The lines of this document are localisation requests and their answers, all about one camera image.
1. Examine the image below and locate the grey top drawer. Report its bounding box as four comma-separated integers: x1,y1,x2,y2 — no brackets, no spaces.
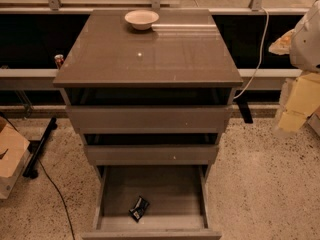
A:
66,106,232,134

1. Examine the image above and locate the black stand leg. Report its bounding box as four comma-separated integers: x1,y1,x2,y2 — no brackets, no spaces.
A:
23,118,57,179

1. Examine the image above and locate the red soda can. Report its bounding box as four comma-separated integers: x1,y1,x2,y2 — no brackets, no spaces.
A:
54,54,64,69

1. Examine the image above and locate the box at right edge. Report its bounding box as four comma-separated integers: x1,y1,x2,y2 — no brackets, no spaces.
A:
308,107,320,136

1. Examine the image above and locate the grey middle drawer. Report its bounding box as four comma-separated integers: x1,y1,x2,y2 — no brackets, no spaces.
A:
85,145,218,165

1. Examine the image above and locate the black floor cable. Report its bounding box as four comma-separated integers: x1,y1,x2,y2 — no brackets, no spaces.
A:
0,112,76,240

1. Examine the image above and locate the white power cable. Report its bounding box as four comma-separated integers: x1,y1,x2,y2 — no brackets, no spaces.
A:
233,7,270,101

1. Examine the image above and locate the black rxbar blueberry wrapper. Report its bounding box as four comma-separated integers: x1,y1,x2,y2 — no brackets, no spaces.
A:
129,196,150,222

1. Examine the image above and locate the cardboard box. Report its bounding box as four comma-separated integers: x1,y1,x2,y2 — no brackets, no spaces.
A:
0,117,30,199

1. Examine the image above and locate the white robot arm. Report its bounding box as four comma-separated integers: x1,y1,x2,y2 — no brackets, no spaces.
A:
269,0,320,133

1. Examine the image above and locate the grey drawer cabinet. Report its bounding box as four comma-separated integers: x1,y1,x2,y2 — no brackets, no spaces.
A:
52,8,244,182

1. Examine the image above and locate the white ceramic bowl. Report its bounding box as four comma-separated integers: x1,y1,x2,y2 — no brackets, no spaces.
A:
125,10,159,30

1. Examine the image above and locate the grey open bottom drawer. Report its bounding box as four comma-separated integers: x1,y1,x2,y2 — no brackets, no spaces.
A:
81,165,221,240

